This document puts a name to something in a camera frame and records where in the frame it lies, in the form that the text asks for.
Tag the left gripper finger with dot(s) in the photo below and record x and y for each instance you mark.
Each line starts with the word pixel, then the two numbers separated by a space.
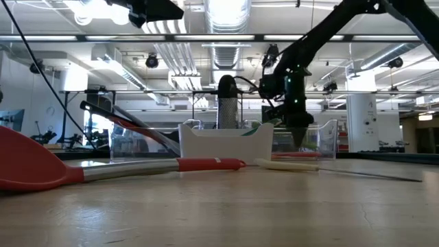
pixel 164 10

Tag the green silicone spatula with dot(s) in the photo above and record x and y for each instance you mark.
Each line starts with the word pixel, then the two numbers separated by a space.
pixel 310 145

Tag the red silicone spatula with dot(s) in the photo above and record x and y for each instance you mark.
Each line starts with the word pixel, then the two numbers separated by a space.
pixel 298 155

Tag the black slotted spoon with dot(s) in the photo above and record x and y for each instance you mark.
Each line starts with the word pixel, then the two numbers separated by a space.
pixel 99 110

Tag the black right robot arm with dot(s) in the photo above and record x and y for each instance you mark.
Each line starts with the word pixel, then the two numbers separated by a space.
pixel 326 31

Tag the black computer monitor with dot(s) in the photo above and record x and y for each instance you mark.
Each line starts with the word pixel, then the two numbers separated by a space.
pixel 271 115

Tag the black ceiling spotlight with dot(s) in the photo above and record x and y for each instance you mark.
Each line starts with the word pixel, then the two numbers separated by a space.
pixel 330 86
pixel 396 62
pixel 269 58
pixel 152 61
pixel 36 66

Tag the white building column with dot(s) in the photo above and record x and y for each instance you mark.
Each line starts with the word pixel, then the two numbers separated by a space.
pixel 361 120

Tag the white plastic bin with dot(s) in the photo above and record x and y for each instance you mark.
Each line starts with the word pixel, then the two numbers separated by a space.
pixel 226 145

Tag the bright ceiling lamp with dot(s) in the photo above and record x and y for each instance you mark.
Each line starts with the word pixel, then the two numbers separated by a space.
pixel 425 117

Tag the black pole stand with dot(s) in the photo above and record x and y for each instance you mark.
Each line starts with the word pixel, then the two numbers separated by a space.
pixel 64 116

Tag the silver ceiling air duct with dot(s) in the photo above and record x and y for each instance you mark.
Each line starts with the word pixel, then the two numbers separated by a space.
pixel 387 55
pixel 226 55

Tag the wall screen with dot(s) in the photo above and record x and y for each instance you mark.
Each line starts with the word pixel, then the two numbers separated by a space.
pixel 12 118

